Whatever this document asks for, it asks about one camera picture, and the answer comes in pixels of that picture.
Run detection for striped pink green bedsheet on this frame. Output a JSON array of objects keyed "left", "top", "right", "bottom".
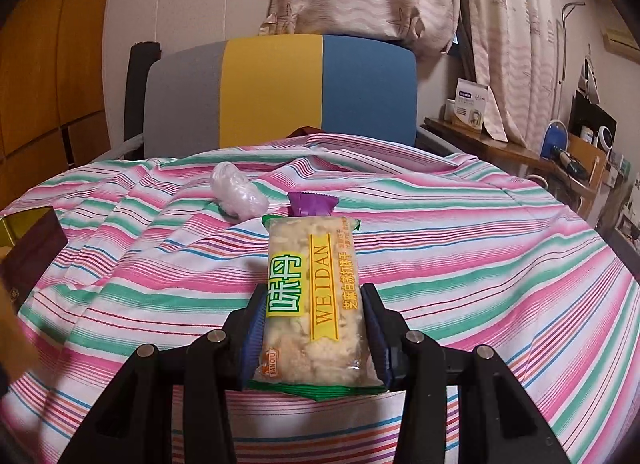
[{"left": 1, "top": 134, "right": 639, "bottom": 463}]

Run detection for dark red cloth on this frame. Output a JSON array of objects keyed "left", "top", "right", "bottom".
[{"left": 288, "top": 126, "right": 323, "bottom": 138}]

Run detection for gold metal tin tray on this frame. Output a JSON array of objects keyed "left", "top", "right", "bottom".
[{"left": 1, "top": 206, "right": 67, "bottom": 312}]

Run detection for yellow sponge block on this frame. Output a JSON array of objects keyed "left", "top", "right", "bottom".
[{"left": 0, "top": 285, "right": 38, "bottom": 384}]

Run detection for blue round object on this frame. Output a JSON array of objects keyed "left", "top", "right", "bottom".
[{"left": 540, "top": 120, "right": 568, "bottom": 160}]

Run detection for purple candy wrapper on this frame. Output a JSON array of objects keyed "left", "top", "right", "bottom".
[{"left": 288, "top": 192, "right": 340, "bottom": 217}]

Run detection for orange wooden wardrobe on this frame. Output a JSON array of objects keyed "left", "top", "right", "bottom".
[{"left": 1, "top": 0, "right": 111, "bottom": 205}]

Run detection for pink patterned curtain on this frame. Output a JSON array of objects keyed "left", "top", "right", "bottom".
[{"left": 260, "top": 0, "right": 556, "bottom": 151}]

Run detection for white medicine box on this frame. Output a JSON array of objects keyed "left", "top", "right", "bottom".
[{"left": 454, "top": 78, "right": 488, "bottom": 130}]

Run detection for white plastic wrapped ball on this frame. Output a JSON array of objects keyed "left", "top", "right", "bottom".
[{"left": 212, "top": 162, "right": 269, "bottom": 221}]

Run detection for black rolled mat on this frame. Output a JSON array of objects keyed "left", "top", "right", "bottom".
[{"left": 124, "top": 42, "right": 162, "bottom": 141}]

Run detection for Weidan snack packet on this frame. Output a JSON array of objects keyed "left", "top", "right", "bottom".
[{"left": 250, "top": 215, "right": 384, "bottom": 401}]

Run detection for grey yellow blue chair back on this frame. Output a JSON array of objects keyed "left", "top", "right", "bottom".
[{"left": 143, "top": 35, "right": 418, "bottom": 158}]

